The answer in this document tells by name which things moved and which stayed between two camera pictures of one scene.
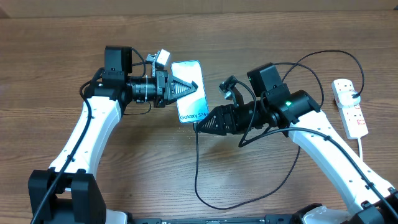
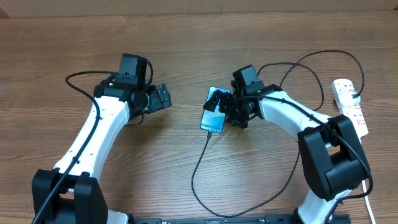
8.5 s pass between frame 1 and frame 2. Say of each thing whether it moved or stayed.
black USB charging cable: moved
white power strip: stayed
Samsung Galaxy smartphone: moved
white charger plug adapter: stayed
